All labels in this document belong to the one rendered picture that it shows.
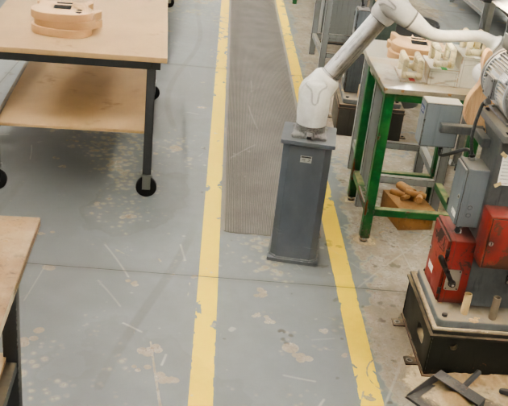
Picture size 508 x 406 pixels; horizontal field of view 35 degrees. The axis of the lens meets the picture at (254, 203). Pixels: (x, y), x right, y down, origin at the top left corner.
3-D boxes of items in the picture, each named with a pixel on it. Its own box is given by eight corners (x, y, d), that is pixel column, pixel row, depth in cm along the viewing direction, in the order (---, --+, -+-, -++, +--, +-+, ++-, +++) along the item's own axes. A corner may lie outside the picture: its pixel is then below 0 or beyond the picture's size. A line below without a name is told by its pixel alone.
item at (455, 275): (459, 294, 347) (468, 258, 339) (430, 292, 346) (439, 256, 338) (457, 290, 349) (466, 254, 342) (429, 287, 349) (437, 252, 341)
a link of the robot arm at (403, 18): (420, 10, 383) (417, 5, 395) (391, -12, 379) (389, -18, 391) (402, 32, 388) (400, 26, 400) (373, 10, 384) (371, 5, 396)
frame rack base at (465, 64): (484, 90, 435) (490, 60, 428) (455, 88, 435) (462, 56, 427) (472, 76, 460) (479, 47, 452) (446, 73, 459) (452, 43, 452)
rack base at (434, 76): (456, 88, 435) (460, 71, 431) (426, 84, 435) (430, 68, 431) (447, 73, 460) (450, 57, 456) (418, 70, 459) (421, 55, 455)
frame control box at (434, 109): (472, 175, 342) (485, 118, 331) (422, 171, 341) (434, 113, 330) (457, 153, 364) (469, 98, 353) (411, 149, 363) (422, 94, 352)
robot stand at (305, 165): (266, 259, 433) (281, 138, 403) (271, 236, 458) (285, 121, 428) (317, 267, 432) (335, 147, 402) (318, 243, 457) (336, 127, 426)
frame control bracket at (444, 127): (483, 137, 346) (485, 128, 344) (439, 133, 344) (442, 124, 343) (480, 134, 349) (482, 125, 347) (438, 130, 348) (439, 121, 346)
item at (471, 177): (476, 229, 342) (506, 107, 318) (452, 226, 341) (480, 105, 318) (467, 213, 355) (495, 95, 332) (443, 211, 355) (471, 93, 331)
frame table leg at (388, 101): (368, 243, 463) (396, 93, 424) (359, 242, 463) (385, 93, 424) (367, 238, 468) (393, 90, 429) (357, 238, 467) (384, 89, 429)
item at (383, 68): (462, 224, 458) (493, 97, 425) (361, 216, 454) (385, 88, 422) (438, 180, 514) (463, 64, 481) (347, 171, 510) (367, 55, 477)
